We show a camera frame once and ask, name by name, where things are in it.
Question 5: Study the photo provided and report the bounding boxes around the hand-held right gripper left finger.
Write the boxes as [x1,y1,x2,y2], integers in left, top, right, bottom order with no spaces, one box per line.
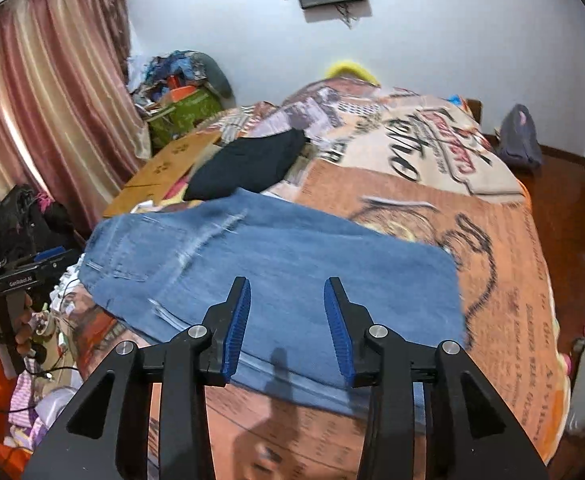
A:
[22,276,252,480]

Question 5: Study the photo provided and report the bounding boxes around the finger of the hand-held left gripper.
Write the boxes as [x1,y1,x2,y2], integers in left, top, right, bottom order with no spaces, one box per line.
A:
[25,246,84,283]

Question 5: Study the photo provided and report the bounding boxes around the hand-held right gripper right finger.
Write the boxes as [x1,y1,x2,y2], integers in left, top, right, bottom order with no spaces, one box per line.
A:
[323,276,551,480]

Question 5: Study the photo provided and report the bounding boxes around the blue denim pants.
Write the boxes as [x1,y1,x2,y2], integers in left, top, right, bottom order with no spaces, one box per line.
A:
[78,188,466,417]

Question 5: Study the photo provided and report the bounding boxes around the person's left hand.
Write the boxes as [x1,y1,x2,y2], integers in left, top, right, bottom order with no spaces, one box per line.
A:
[0,294,37,362]

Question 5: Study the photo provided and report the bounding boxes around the dark clothing heap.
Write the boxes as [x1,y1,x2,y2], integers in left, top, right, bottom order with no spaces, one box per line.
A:
[2,184,80,253]

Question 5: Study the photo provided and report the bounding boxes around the bedside clutter pile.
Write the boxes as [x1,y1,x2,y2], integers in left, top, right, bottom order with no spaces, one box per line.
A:
[2,260,103,461]

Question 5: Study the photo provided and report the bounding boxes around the striped pink curtain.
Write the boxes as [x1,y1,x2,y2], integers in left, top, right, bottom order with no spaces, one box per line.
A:
[0,0,149,235]

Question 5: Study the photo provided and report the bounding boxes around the wooden folding lap desk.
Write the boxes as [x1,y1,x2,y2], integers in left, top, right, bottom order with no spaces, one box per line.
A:
[103,131,222,219]

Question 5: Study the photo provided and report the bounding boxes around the black folded garment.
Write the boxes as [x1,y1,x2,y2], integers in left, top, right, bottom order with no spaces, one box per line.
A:
[184,128,308,201]

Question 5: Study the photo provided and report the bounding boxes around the printed blanket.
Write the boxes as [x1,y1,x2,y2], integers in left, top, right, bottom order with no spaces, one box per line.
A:
[66,78,571,480]

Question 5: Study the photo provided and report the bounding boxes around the green fabric storage box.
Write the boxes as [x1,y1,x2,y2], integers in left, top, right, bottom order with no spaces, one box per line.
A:
[147,88,224,149]

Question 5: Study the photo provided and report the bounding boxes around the pile of household clutter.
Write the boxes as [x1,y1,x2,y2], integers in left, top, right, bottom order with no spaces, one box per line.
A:
[127,50,208,112]

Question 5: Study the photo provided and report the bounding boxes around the blue grey patterned cushion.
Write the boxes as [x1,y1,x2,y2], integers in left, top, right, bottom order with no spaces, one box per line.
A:
[191,51,234,100]

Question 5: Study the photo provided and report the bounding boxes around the yellow foam tube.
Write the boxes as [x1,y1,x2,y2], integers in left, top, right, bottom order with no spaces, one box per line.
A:
[324,59,381,87]

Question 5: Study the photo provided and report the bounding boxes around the grey bag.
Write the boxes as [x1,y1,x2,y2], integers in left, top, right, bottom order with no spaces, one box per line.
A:
[497,103,544,171]

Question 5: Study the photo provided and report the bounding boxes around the black monitor cable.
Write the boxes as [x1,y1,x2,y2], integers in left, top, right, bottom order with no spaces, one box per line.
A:
[334,2,362,29]

